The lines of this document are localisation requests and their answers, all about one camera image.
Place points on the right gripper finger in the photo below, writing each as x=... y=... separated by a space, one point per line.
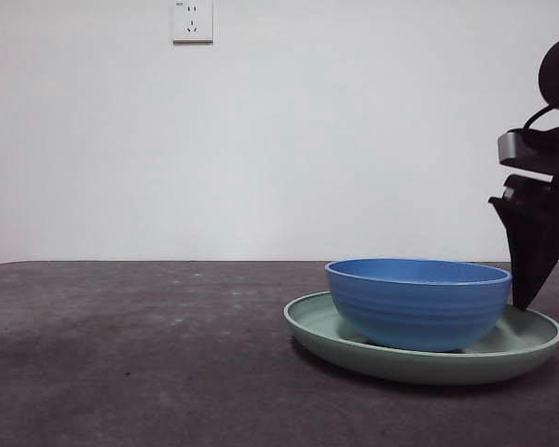
x=531 y=256

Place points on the blue ribbed bowl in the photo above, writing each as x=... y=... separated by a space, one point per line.
x=414 y=312

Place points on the pale green plate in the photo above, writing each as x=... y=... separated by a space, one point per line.
x=400 y=365

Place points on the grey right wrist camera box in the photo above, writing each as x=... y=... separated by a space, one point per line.
x=510 y=148

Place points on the white wall socket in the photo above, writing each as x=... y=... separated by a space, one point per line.
x=192 y=23

